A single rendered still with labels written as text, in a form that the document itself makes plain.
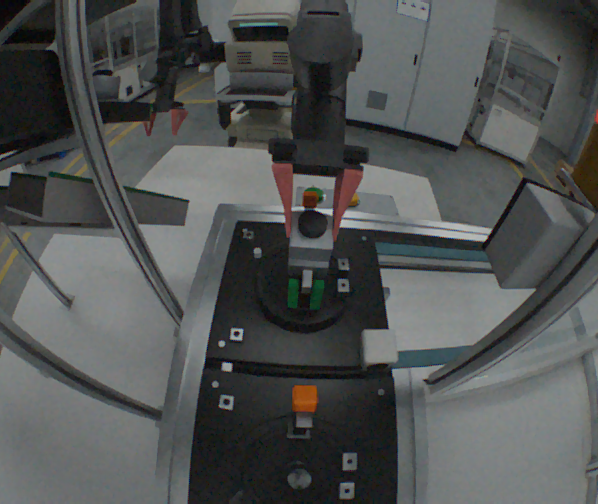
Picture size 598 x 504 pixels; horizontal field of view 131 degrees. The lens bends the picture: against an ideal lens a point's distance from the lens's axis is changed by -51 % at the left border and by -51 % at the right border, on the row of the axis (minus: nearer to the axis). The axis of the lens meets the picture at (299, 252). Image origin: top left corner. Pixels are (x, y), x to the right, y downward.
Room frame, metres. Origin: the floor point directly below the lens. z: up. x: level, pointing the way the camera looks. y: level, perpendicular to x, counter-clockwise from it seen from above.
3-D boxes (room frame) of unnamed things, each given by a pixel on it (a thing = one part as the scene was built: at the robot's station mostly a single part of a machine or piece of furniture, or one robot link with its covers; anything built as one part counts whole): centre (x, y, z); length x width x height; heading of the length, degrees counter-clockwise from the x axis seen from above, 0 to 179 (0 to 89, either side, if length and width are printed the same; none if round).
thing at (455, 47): (3.32, -1.57, 1.12); 0.80 x 0.54 x 2.25; 84
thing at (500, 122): (4.75, -3.10, 1.13); 2.66 x 1.46 x 2.25; 174
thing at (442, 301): (0.20, -0.31, 0.91); 0.84 x 0.28 x 0.10; 92
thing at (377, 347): (0.12, -0.11, 0.97); 0.05 x 0.05 x 0.04; 2
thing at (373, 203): (0.44, -0.09, 0.93); 0.21 x 0.07 x 0.06; 92
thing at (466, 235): (0.38, -0.28, 0.91); 0.89 x 0.06 x 0.11; 92
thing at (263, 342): (0.22, -0.01, 0.96); 0.24 x 0.24 x 0.02; 2
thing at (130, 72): (5.26, 3.99, 1.13); 2.26 x 1.36 x 2.25; 174
